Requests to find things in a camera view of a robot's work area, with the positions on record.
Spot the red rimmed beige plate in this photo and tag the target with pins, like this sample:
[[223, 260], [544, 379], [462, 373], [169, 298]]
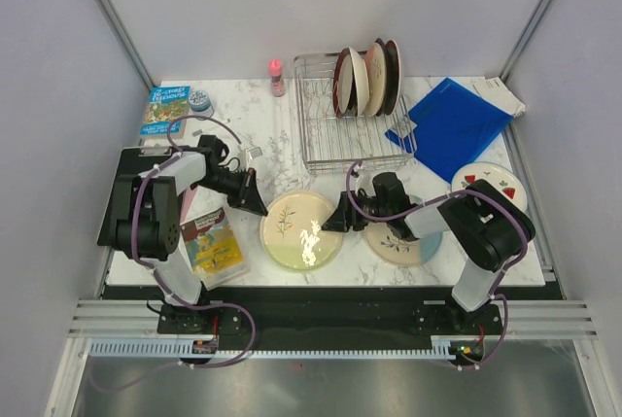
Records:
[[342, 83]]

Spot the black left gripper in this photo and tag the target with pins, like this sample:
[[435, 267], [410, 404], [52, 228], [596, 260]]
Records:
[[249, 199]]

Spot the cream and blue leaf plate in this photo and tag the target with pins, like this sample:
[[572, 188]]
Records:
[[391, 249]]

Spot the watermelon pattern plate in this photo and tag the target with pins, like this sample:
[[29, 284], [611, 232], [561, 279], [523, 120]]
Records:
[[502, 179]]

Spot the black plate in rack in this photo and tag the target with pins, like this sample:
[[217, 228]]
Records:
[[392, 71]]

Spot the pink paper sheet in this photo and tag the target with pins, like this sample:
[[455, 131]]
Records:
[[188, 198]]

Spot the metal wire dish rack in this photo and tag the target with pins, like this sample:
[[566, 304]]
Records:
[[330, 144]]

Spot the white paper booklet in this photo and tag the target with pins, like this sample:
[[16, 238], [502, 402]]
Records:
[[496, 93]]

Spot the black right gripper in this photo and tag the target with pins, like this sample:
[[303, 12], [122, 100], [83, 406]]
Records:
[[337, 222]]

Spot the pink speckled plate in rack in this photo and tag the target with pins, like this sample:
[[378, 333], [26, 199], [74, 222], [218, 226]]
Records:
[[376, 68]]

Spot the illustrated yellow paperback book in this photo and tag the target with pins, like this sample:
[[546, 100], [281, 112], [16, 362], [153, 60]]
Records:
[[214, 253]]

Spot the cream and green branch plate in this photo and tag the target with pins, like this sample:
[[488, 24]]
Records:
[[292, 235]]

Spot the pink squeeze bottle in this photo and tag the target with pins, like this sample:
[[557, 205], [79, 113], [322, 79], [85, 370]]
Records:
[[275, 69]]

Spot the blue plastic folder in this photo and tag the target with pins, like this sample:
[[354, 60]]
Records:
[[449, 128]]

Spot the blue treehouse book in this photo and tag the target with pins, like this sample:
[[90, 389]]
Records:
[[165, 106]]

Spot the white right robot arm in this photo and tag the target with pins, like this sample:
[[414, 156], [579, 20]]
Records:
[[493, 232]]

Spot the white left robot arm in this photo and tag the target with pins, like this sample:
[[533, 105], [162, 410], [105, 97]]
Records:
[[143, 214]]

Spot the small blue lidded jar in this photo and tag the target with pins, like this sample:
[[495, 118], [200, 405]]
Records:
[[200, 103]]

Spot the white slotted cable duct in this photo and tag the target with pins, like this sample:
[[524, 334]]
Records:
[[172, 348]]

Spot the cream plate in rack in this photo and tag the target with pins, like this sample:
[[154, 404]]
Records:
[[355, 93]]

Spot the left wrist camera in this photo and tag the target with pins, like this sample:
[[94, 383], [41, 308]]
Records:
[[252, 153]]

